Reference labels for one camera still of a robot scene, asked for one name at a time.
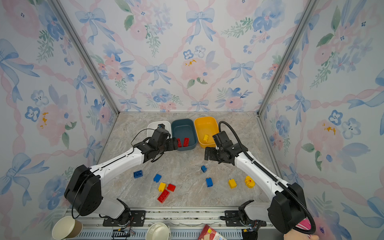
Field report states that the white plastic container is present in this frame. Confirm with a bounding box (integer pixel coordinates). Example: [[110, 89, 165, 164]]
[[147, 121, 172, 139]]

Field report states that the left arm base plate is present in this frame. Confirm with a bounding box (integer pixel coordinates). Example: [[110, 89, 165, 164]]
[[103, 210, 147, 227]]

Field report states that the aluminium corner post right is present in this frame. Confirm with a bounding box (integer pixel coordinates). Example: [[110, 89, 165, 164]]
[[258, 0, 318, 118]]

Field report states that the aluminium corner post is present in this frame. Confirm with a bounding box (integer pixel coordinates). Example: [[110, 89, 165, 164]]
[[48, 1, 120, 116], [258, 0, 318, 118]]

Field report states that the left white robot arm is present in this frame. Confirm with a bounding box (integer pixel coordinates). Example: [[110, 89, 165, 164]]
[[64, 138, 178, 223]]

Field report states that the red snack packet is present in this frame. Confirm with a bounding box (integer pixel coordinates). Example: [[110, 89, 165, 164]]
[[198, 225, 227, 240]]

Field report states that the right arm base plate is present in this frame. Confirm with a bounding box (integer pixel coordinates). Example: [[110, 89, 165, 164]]
[[220, 211, 260, 228]]

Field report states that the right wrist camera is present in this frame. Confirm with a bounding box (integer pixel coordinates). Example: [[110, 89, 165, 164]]
[[213, 131, 233, 149]]

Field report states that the pink plush toy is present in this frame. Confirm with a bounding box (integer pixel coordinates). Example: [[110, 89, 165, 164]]
[[284, 219, 320, 240]]

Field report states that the long red lego brick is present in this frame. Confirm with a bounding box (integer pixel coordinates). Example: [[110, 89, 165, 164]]
[[158, 190, 170, 204]]

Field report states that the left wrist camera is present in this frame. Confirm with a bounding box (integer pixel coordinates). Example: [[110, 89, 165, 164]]
[[150, 124, 171, 148]]

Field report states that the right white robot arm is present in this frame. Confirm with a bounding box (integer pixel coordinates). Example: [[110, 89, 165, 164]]
[[205, 144, 316, 235]]

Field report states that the light blue lego brick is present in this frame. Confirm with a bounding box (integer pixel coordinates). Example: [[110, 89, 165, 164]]
[[154, 174, 162, 183]]

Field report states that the small red lego brick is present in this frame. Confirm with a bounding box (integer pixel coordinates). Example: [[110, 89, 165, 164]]
[[167, 184, 176, 192]]

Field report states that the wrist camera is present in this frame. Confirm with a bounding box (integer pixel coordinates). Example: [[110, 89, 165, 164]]
[[213, 131, 233, 149], [150, 124, 171, 148]]

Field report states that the dark teal plastic container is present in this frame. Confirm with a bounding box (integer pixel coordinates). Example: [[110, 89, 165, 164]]
[[171, 119, 198, 152]]

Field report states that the aluminium corner post left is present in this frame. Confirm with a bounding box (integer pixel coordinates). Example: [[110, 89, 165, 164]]
[[48, 1, 120, 116]]

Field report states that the brown paper cup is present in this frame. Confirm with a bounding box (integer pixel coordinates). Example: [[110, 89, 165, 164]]
[[52, 216, 84, 240]]

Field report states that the black corrugated cable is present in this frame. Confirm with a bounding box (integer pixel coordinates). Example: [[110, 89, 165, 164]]
[[217, 120, 317, 235]]

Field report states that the yellow lego duck piece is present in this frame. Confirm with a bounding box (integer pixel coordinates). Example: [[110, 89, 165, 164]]
[[245, 176, 256, 189]]

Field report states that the dark blue lego brick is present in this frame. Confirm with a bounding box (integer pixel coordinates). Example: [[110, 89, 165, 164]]
[[134, 170, 144, 179]]

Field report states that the blue lego brick centre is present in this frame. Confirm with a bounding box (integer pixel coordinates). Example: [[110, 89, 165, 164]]
[[206, 178, 213, 188]]

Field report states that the aluminium front rail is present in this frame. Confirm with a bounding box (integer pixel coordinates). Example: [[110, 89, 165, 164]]
[[64, 206, 304, 232]]

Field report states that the yellow plastic container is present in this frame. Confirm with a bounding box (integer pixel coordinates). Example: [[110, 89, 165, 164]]
[[194, 117, 219, 149]]

